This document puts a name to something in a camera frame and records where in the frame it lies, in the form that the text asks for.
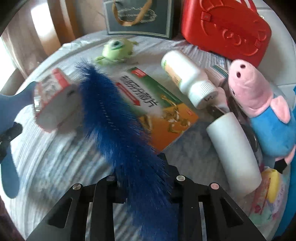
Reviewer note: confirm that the white paper roll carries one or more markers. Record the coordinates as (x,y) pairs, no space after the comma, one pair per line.
(236,155)

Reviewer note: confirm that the small white teal box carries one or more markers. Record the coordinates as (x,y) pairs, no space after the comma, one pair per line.
(217,75)

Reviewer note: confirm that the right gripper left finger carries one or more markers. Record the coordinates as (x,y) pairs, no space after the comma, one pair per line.
(82,210)

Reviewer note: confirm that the pink pig plush blue body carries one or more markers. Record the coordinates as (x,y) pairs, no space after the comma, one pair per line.
(269,114)

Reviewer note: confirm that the light blue boomerang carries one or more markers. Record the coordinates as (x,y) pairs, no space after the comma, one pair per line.
(10,107)

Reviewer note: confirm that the striped grey bed sheet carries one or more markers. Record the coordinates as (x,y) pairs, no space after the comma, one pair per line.
(50,163)

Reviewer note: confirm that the blue fluffy duster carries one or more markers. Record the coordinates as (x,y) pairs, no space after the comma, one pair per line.
(123,141)

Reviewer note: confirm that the white medicine bottle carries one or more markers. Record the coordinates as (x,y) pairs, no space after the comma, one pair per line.
(191,80)

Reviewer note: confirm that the colourful pink toy packet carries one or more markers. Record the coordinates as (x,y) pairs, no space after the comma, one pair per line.
(268,199)

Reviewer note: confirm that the green orange medicine box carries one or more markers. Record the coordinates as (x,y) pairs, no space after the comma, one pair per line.
(162,114)

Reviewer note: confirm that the red plastic carry case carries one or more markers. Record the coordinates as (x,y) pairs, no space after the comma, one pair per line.
(232,29)

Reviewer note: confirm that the dark green gift bag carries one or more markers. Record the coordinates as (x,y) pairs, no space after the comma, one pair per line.
(141,18)

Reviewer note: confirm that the pink white small box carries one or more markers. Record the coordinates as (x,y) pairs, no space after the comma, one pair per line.
(56,98)

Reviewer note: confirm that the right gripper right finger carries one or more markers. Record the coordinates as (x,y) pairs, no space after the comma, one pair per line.
(201,212)

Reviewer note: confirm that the wooden headboard frame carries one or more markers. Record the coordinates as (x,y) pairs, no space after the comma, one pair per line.
(55,23)

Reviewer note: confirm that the green one-eyed monster plush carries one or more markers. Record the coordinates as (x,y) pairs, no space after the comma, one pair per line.
(116,50)

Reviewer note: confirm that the blue storage bin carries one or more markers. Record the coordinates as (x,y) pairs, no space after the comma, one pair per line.
(287,227)

